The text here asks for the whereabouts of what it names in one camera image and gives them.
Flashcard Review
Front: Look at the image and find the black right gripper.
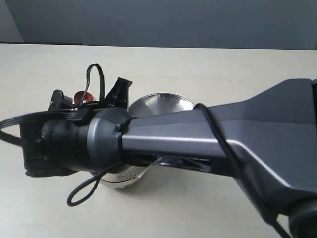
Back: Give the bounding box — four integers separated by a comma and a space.
20, 77, 132, 177

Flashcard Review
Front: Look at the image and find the dark red wooden spoon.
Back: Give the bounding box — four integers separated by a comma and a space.
73, 91, 96, 105

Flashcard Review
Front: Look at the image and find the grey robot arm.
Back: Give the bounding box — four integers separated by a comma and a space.
20, 79, 317, 238

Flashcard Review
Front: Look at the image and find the brown wooden cup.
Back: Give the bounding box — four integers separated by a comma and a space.
73, 101, 99, 108

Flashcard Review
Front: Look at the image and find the steel bowl of rice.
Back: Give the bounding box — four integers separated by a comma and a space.
100, 165, 149, 189

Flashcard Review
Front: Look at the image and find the round steel plate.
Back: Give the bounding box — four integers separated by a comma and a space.
128, 93, 211, 173

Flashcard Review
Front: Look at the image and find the black flat ribbon cable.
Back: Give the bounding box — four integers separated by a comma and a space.
0, 63, 105, 147

